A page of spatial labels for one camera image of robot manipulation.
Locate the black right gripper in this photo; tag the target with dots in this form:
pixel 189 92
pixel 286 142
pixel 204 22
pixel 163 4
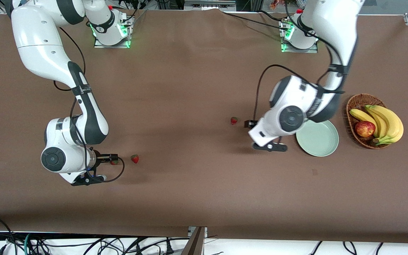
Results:
pixel 101 158

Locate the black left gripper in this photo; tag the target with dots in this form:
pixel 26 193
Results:
pixel 249 124

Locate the red strawberry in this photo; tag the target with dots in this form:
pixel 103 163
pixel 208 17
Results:
pixel 233 120
pixel 135 159
pixel 114 162

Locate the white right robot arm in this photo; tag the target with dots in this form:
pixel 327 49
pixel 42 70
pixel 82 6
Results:
pixel 37 39

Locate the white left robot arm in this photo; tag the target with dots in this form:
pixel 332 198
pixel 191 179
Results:
pixel 335 21

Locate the light green round plate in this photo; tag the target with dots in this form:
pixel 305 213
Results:
pixel 319 141

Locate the brown table cover mat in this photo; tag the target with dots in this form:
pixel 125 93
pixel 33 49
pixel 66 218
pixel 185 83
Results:
pixel 190 88

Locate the brown wicker basket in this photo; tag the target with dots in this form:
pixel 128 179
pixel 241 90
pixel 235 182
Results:
pixel 358 102

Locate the red yellow apple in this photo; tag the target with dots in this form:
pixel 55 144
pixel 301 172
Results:
pixel 364 129

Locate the brown wooden board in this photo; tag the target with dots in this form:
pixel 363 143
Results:
pixel 195 246

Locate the yellow banana bunch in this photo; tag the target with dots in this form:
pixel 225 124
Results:
pixel 390 122

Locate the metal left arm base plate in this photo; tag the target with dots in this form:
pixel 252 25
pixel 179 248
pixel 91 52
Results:
pixel 299 51

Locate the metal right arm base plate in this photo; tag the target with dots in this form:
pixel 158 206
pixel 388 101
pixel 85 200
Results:
pixel 112 46

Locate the silver metal bracket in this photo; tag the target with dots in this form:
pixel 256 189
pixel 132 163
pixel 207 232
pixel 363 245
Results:
pixel 190 232

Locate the grey metal frame bar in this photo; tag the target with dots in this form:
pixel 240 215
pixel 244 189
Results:
pixel 207 5

